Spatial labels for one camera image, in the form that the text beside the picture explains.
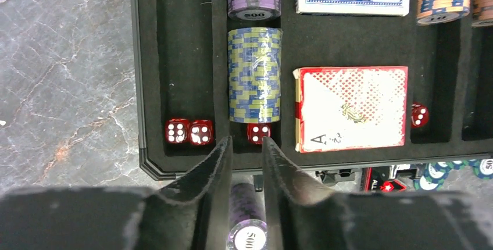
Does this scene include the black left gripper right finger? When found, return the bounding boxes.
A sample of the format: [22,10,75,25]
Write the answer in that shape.
[262,138,492,249]

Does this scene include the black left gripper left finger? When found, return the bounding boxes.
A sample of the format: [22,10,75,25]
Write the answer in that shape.
[1,138,233,249]

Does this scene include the green yellow blue chip stack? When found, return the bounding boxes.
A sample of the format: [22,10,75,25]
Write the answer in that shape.
[227,27,283,124]

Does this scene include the black red all-in triangle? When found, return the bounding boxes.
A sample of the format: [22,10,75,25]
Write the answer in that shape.
[360,166,407,192]

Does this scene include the red die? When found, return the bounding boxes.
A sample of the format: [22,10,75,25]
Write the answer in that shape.
[164,118,190,144]
[188,120,213,146]

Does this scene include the red die far left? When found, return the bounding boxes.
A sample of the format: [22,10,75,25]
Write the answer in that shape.
[164,118,190,144]

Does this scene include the red die middle slot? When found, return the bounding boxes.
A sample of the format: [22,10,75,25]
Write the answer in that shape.
[246,123,271,145]

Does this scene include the red die slot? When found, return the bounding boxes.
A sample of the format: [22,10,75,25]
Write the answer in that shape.
[246,123,271,145]
[411,103,430,128]

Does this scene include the red playing card deck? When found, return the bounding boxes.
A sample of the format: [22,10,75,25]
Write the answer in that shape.
[292,66,408,153]

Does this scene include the black poker case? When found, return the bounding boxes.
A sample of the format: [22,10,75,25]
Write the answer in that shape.
[131,0,492,180]

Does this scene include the red die right slot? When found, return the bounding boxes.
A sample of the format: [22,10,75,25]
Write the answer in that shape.
[411,103,430,128]

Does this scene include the green 50 chip lower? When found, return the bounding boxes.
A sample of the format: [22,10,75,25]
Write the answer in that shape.
[473,159,493,180]

